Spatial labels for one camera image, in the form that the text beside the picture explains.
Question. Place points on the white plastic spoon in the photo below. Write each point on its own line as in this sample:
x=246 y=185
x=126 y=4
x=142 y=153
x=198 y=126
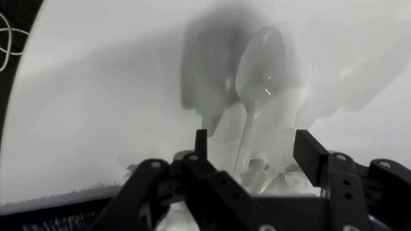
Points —
x=260 y=67

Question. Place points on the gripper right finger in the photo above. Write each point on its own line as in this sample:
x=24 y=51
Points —
x=340 y=179

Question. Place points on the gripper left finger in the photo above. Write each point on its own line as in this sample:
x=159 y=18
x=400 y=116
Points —
x=205 y=189

